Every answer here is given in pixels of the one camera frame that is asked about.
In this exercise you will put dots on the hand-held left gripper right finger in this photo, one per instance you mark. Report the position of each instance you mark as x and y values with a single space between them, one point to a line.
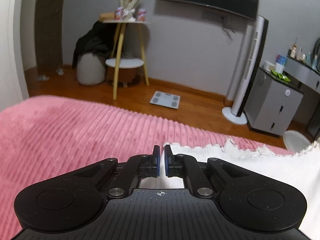
167 160

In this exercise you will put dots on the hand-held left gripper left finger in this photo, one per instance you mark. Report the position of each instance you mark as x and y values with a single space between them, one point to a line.
156 160

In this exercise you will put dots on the white ribbed knit sweater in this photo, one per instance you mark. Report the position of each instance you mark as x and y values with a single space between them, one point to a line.
275 172

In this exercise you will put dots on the grey bathroom scale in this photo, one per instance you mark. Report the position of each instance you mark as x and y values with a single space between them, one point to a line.
165 100

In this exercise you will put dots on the brown low stool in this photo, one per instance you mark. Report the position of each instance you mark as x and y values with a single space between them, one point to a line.
123 76

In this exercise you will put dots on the pink ribbed blanket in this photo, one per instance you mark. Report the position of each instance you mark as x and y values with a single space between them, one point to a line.
62 135

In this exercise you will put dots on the round side table yellow legs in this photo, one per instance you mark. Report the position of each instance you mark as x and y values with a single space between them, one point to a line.
125 61

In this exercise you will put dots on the grey round pouf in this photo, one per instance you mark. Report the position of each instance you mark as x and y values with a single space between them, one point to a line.
90 70

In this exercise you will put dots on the grey drawer cabinet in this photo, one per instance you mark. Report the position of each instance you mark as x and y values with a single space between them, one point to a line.
272 105

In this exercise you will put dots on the white tower fan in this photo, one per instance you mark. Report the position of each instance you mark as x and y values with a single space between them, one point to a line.
246 67

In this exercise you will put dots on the dark clothing pile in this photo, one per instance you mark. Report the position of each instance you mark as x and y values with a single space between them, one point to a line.
91 42

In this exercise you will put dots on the green packets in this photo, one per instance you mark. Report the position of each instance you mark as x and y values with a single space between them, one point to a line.
281 76

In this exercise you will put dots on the small pink box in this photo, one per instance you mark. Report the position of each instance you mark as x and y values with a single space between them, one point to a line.
141 15
118 13

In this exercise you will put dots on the blue and white box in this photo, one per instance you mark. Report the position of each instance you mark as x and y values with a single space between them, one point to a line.
280 63

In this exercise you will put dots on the flat wooden box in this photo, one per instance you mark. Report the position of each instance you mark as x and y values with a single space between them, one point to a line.
108 16

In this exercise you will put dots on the grey dressing table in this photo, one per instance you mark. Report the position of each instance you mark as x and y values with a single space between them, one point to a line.
303 76

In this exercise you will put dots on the group of cosmetic bottles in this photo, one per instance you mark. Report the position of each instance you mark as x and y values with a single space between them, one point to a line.
298 52

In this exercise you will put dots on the brown wooden door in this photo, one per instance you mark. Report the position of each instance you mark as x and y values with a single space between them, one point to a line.
48 25

